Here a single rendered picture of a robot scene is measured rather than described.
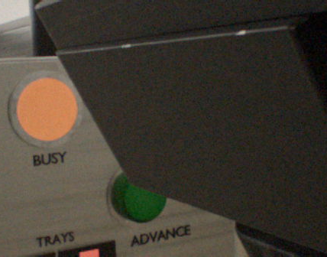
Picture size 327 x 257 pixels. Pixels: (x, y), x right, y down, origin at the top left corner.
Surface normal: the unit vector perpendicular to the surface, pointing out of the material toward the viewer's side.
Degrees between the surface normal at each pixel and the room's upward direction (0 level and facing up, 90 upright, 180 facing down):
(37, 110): 90
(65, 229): 90
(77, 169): 90
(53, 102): 90
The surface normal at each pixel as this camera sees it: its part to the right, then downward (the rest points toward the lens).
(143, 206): 0.50, 0.06
